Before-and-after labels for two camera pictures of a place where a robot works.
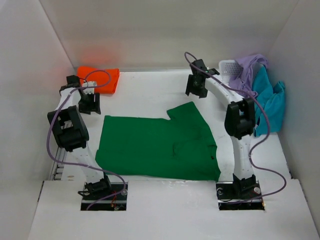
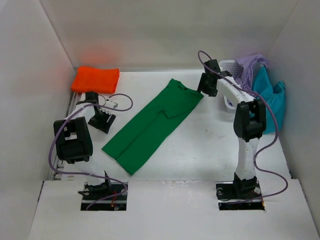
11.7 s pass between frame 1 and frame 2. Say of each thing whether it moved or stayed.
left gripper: moved
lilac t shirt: stayed
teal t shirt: stayed
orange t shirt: stayed
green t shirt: moved
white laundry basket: stayed
